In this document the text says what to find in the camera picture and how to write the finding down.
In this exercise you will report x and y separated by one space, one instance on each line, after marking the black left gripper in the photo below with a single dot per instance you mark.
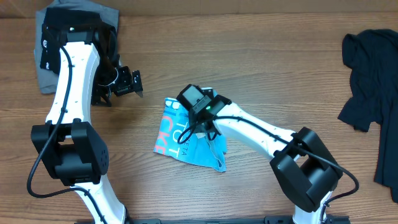
125 86

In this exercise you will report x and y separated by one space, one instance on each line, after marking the light blue printed t-shirt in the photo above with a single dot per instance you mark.
200 149

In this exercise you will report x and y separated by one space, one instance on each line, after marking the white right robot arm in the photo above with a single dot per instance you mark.
304 168

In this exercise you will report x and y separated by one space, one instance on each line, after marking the folded grey garment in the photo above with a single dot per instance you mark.
48 80

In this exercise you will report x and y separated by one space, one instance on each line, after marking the folded black garment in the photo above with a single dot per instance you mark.
61 26

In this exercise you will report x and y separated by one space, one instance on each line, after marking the crumpled black shirt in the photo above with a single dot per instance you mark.
372 57

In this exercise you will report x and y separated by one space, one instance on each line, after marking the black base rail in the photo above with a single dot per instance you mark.
266 220

